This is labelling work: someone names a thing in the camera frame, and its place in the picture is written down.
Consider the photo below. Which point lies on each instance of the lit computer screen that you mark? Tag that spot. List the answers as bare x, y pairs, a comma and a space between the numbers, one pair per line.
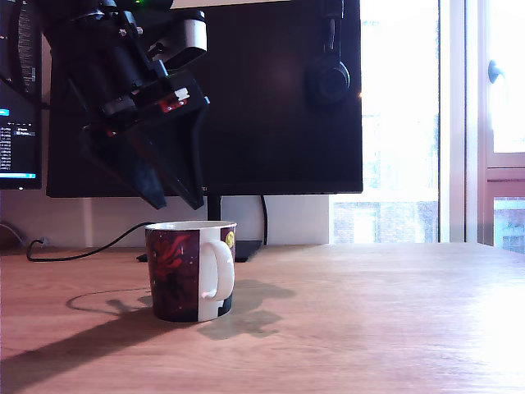
20, 143

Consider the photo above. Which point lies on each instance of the white window frame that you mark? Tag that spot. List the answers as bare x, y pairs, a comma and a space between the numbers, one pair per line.
457, 123

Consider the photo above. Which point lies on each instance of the black headphones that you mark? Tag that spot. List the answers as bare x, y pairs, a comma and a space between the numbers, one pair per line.
328, 82

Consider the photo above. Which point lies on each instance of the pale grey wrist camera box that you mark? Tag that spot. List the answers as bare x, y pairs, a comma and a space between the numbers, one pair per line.
193, 37

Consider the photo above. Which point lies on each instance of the brown round object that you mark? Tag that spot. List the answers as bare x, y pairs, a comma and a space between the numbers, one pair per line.
6, 240

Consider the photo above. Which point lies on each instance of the dark red printed mug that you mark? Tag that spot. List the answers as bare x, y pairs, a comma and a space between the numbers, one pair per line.
174, 271

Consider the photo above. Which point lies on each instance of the large black computer monitor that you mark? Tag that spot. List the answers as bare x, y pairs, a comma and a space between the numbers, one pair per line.
266, 123

